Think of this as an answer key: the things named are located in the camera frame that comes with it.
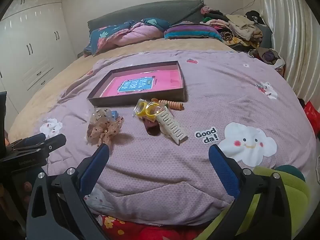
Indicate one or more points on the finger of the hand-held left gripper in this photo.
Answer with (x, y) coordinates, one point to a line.
(37, 139)
(56, 141)

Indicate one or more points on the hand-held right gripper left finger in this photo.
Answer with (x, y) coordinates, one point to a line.
(96, 170)

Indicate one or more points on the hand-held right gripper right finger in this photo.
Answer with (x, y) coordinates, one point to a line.
(223, 170)

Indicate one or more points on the beige dotted scrunchie packet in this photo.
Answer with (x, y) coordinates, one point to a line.
(105, 130)

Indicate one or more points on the cream hair claw clip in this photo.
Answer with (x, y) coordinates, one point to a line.
(172, 126)

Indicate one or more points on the maroon hair clip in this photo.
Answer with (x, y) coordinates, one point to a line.
(151, 127)

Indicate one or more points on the yellow rings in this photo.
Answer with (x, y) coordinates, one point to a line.
(146, 108)

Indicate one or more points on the dark brown box tray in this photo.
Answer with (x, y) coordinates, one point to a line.
(165, 76)

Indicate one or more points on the person's left hand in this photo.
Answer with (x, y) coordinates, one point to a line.
(26, 187)

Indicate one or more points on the small blue hair accessory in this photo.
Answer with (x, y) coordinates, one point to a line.
(114, 114)

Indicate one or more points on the dark teal cloth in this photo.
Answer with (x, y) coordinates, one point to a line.
(290, 171)

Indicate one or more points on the red floral cloth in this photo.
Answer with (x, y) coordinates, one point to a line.
(130, 230)

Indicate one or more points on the purple printed blanket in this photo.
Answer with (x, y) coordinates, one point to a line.
(200, 100)

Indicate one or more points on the beige bed sheet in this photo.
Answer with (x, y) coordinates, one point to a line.
(75, 62)

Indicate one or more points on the amber hair clip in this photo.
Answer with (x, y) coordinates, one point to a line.
(155, 100)

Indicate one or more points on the red bag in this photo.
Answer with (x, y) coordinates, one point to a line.
(312, 113)

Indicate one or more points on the white wardrobe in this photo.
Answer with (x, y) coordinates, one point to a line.
(37, 30)

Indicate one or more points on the bag of clothes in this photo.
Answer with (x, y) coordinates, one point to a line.
(268, 56)

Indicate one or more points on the navy and pink floral quilt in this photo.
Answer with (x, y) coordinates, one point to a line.
(140, 33)

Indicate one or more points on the striped pillow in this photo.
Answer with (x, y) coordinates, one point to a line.
(190, 31)

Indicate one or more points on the pile of clothes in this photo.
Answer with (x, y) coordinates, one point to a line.
(240, 25)

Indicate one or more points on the shiny cream curtain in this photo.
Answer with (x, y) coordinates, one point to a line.
(295, 30)

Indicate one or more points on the grey padded headboard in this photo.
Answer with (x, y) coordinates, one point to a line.
(160, 11)

